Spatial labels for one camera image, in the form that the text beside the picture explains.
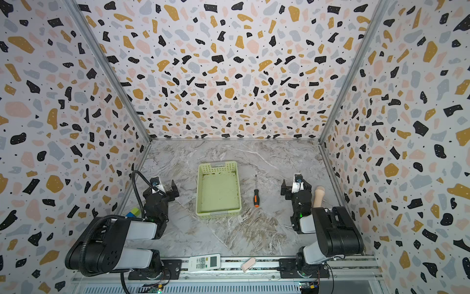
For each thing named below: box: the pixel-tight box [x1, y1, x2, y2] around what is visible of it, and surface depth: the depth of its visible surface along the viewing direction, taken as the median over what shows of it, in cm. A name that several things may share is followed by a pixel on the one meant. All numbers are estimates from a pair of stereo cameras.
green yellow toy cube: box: [130, 207, 142, 218], surface depth 89 cm
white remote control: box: [187, 253, 221, 272], surface depth 76 cm
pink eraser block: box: [240, 257, 256, 273], surface depth 76 cm
